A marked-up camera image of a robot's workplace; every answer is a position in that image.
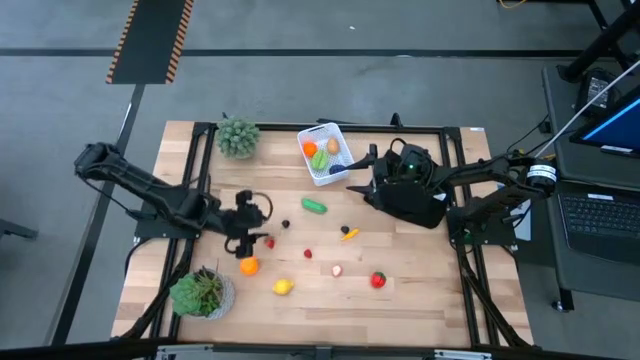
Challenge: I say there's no white perforated plastic basket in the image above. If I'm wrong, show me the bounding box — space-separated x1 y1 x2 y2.
296 122 356 188

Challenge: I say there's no black metal crossbar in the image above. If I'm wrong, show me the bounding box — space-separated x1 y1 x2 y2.
0 339 640 360

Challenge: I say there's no black yellow striped floor mat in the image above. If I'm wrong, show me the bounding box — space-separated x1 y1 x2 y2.
105 0 195 85

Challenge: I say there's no black power adapter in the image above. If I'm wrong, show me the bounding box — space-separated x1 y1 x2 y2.
574 67 619 116

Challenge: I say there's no pale green potted plant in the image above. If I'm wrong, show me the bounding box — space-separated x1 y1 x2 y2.
215 115 261 160

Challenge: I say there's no black cloth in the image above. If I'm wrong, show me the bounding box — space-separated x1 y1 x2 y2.
367 169 449 230

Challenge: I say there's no white thin rod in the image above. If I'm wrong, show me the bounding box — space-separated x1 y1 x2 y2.
537 58 640 159

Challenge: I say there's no black side desk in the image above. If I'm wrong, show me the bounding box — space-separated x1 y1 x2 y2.
542 64 640 314

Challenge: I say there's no black stand leg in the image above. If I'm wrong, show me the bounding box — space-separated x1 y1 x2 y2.
557 0 640 84

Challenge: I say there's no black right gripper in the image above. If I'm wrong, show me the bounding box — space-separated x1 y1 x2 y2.
345 144 444 199

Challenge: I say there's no black laptop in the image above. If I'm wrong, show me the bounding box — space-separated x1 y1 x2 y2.
559 182 640 266

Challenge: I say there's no black aluminium table frame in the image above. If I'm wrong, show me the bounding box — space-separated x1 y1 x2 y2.
119 119 534 351

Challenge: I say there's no green succulent in white pot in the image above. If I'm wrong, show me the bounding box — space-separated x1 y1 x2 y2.
169 266 236 321

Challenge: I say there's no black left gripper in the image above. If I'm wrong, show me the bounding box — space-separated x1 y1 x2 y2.
222 189 270 260

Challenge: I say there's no monitor with blue screen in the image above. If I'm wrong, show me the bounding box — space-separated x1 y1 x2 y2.
569 84 640 159

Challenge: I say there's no dark furniture foot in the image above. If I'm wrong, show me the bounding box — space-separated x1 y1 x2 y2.
0 218 40 242

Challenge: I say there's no green toy cucumber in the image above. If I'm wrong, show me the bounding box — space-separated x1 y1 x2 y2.
300 197 329 216

